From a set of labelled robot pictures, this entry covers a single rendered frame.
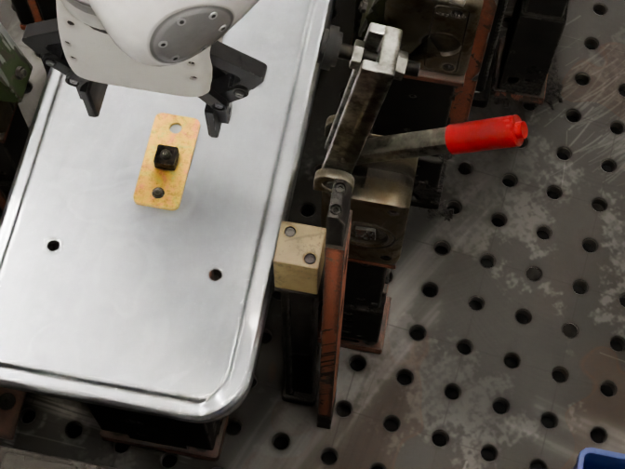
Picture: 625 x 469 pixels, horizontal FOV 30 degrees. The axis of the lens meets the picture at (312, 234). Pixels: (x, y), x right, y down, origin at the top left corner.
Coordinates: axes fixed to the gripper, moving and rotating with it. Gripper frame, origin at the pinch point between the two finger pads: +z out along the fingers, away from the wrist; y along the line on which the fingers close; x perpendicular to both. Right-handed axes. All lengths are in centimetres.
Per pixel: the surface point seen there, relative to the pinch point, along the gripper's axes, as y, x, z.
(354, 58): -14.6, 0.6, -11.8
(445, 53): -20.5, -15.0, 10.5
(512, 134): -25.7, 0.7, -5.5
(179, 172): -1.1, 1.2, 8.7
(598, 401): -42, 4, 39
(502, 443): -33, 10, 39
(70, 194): 7.1, 4.6, 8.9
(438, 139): -20.9, 0.4, -2.5
